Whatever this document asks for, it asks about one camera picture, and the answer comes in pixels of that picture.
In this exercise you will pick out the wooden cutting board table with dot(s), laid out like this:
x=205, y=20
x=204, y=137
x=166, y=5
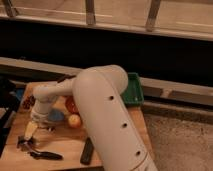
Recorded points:
x=62, y=140

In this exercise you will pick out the blue brush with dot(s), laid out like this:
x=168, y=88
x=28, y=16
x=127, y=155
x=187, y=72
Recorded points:
x=55, y=116

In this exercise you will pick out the bunch of dark grapes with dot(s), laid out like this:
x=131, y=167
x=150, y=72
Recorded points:
x=28, y=102

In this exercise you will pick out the yellow red apple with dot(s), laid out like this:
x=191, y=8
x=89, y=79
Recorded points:
x=74, y=121

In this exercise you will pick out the red bowl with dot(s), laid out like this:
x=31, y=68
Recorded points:
x=70, y=105

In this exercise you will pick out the black remote control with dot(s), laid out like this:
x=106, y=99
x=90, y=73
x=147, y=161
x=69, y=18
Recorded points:
x=87, y=152

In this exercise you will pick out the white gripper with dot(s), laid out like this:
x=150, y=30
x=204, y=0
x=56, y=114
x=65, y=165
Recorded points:
x=39, y=114

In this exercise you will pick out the green plastic tray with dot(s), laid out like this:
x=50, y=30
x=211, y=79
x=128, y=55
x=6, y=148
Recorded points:
x=133, y=95

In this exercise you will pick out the black handled utensil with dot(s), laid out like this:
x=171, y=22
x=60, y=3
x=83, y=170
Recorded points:
x=45, y=155

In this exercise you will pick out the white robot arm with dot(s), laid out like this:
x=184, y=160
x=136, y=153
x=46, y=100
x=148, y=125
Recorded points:
x=97, y=95

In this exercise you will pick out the metal binder clip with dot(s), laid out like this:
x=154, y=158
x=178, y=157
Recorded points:
x=25, y=145

